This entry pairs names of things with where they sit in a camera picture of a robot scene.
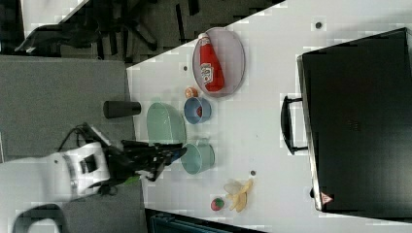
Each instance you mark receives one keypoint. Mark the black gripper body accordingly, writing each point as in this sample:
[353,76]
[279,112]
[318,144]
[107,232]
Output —
[124,163]

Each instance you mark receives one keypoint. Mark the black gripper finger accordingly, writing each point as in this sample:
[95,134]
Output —
[172,151]
[154,169]

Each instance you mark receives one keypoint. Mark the black silver toaster oven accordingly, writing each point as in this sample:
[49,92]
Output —
[356,101]

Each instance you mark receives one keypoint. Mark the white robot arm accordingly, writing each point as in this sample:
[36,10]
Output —
[34,189]

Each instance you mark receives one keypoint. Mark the green slotted spatula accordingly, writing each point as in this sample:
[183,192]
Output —
[132,180]

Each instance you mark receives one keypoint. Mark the blue bowl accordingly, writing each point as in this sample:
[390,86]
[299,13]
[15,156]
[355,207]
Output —
[191,106]

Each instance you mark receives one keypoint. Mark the black cylinder cup upper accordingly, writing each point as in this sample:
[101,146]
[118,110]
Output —
[115,109]

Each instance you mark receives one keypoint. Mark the red strawberry in bowl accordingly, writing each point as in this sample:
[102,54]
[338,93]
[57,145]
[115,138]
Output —
[199,111]

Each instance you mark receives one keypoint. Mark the orange slice toy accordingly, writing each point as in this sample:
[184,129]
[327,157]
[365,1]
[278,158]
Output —
[191,92]

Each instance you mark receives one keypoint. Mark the red strawberry on table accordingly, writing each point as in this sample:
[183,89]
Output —
[217,204]

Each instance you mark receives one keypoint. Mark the peeled banana toy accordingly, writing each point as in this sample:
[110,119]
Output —
[237,194]

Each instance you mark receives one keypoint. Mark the red ketchup bottle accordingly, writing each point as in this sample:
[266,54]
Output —
[210,67]

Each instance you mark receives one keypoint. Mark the grey oval plate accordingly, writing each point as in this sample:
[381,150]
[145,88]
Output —
[230,53]

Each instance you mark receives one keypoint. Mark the black office chair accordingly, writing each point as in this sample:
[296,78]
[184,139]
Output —
[80,23]

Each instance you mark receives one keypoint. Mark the green cup with handle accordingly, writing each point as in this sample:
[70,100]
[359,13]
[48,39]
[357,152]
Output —
[199,157]

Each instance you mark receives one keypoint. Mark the blue metal frame rail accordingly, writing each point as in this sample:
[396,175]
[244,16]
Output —
[162,222]

